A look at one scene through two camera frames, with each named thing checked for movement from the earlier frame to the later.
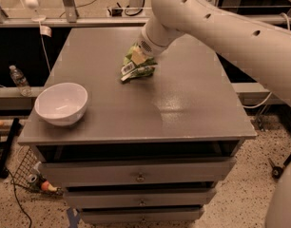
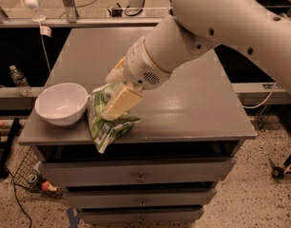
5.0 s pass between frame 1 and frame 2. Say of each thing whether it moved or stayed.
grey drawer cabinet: stayed
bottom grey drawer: stayed
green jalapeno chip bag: moved
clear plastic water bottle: stayed
